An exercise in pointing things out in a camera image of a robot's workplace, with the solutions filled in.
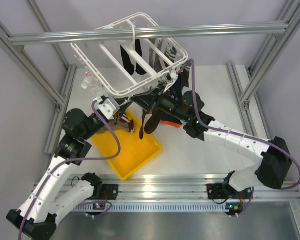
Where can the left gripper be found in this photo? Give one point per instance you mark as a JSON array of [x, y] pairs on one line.
[[123, 108]]

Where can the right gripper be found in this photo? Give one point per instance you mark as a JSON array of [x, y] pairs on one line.
[[146, 100]]

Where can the white clip drying hanger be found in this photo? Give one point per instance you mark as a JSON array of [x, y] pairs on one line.
[[117, 82]]

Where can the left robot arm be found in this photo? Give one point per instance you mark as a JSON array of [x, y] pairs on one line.
[[38, 217]]

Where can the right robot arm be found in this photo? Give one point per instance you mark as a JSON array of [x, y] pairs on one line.
[[270, 157]]

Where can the navy orange underwear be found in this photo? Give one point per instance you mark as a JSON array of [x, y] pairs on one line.
[[176, 93]]

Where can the black sock left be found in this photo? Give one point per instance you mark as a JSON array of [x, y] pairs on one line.
[[127, 64]]

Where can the grey sock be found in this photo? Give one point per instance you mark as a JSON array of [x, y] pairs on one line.
[[154, 62]]

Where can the yellow plastic tray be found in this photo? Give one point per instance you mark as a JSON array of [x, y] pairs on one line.
[[134, 154]]

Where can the aluminium crossbar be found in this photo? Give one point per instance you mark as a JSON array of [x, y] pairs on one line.
[[253, 28]]

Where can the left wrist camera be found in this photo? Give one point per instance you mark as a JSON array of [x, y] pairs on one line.
[[107, 106]]

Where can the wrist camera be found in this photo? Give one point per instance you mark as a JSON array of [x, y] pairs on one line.
[[169, 77], [107, 106]]

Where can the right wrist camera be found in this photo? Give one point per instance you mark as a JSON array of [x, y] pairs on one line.
[[169, 77]]

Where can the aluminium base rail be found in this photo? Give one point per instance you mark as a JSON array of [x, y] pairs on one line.
[[151, 187]]

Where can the slotted cable duct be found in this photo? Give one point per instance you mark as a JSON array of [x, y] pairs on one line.
[[160, 207]]

